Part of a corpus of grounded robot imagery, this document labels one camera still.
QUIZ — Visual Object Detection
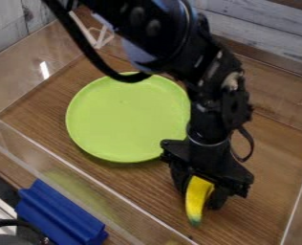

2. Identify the clear acrylic enclosure wall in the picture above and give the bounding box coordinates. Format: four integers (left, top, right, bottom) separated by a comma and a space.
0, 22, 302, 245

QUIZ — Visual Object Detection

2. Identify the green round plate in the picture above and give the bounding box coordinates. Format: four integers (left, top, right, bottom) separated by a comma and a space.
65, 76, 189, 164

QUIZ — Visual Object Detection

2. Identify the yellow toy banana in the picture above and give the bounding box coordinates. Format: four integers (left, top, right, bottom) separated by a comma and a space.
185, 176, 215, 226

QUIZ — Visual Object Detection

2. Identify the clear acrylic corner bracket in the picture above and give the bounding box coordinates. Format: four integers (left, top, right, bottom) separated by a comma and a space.
69, 11, 113, 49

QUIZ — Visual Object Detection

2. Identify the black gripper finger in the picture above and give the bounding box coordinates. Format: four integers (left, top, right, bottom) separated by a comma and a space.
169, 163, 195, 195
205, 186, 231, 211

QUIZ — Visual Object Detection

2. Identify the blue plastic block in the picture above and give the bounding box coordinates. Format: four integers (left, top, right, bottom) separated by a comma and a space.
15, 179, 107, 245

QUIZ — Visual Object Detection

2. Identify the black cable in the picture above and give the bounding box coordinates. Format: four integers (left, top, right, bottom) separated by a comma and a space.
0, 218, 44, 245

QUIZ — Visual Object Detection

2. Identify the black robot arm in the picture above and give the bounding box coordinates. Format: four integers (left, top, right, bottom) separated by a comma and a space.
41, 0, 255, 210

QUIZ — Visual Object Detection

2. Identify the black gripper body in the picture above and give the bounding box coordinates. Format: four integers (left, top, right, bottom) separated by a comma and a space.
160, 137, 255, 198

